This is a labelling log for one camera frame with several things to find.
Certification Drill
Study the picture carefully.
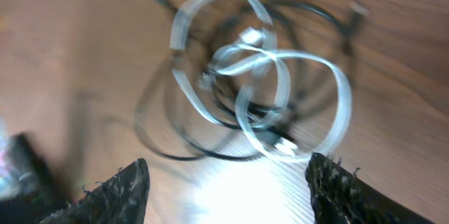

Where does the white USB cable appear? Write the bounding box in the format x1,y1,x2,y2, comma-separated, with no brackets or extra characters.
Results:
168,0,353,164

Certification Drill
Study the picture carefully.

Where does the black USB cable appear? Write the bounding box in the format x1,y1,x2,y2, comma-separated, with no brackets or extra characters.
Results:
206,0,368,140
133,55,281,162

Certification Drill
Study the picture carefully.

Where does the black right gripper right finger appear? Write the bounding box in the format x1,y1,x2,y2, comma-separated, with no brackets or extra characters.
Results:
305,152,432,224

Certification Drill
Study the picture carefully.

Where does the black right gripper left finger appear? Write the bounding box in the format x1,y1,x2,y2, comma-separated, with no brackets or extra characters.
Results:
40,158,150,224

